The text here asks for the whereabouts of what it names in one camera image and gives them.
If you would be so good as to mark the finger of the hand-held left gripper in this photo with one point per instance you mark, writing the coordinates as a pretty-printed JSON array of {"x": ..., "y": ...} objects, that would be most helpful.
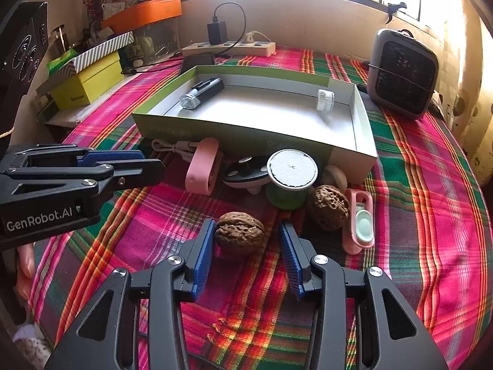
[
  {"x": 115, "y": 156},
  {"x": 138, "y": 171}
]

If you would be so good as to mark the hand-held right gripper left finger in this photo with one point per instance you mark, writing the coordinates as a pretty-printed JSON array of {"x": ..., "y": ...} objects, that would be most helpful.
[{"x": 204, "y": 256}]

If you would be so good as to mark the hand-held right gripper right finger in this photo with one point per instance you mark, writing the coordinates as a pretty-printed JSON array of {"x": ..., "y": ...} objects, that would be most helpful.
[{"x": 290, "y": 262}]

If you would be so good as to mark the brown walnut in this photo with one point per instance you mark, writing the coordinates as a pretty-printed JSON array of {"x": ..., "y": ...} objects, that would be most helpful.
[
  {"x": 328, "y": 206},
  {"x": 238, "y": 233}
]

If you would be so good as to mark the black round device white buttons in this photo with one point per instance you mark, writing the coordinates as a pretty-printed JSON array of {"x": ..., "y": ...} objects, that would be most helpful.
[{"x": 242, "y": 175}]

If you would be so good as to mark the green cardboard box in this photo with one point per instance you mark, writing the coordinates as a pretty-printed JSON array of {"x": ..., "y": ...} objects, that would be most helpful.
[{"x": 269, "y": 111}]

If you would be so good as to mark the person's left hand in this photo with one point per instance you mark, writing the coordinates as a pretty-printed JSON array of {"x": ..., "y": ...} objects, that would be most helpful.
[{"x": 25, "y": 264}]

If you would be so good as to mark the yellow-green box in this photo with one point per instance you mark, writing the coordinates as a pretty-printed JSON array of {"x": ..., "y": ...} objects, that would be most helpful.
[{"x": 88, "y": 83}]

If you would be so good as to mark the brown egg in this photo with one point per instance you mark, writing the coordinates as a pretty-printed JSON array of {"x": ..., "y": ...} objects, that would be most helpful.
[{"x": 337, "y": 177}]

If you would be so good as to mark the striped box lid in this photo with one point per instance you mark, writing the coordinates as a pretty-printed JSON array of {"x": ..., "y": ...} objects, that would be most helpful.
[{"x": 100, "y": 50}]

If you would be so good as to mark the black tube with clear cap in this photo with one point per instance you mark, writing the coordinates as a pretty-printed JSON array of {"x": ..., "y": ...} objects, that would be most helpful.
[{"x": 206, "y": 86}]

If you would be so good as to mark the bright green packet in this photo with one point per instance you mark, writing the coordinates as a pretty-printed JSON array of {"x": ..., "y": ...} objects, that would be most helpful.
[{"x": 61, "y": 59}]

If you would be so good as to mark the clear plastic container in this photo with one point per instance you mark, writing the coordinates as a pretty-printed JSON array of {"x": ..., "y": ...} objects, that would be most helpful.
[{"x": 161, "y": 42}]

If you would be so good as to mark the black phone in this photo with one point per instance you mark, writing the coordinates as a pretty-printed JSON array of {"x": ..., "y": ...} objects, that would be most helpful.
[{"x": 198, "y": 63}]

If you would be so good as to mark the glass jar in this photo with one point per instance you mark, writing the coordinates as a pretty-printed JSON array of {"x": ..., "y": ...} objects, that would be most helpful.
[{"x": 57, "y": 40}]

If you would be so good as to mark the plaid tablecloth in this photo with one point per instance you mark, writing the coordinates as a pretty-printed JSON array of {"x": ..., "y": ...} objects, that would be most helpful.
[{"x": 416, "y": 200}]

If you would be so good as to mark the orange box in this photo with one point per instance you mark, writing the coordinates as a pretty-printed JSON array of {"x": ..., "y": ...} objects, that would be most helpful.
[{"x": 142, "y": 13}]

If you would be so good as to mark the white power strip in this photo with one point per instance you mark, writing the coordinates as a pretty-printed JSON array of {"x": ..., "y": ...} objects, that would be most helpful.
[{"x": 231, "y": 49}]

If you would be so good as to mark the black charger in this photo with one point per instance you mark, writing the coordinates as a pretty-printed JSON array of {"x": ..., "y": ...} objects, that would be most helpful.
[{"x": 217, "y": 32}]

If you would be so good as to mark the white round cap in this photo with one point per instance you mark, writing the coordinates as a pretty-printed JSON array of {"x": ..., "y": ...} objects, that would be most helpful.
[{"x": 324, "y": 100}]

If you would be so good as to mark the white plug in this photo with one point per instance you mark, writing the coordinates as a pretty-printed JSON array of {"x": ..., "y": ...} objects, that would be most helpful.
[{"x": 249, "y": 37}]

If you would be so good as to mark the grey fan heater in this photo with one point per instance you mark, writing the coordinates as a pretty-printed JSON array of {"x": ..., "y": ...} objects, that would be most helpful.
[{"x": 402, "y": 73}]

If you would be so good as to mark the black window latch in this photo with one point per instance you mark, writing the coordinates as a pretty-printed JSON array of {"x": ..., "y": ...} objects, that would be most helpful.
[{"x": 394, "y": 9}]

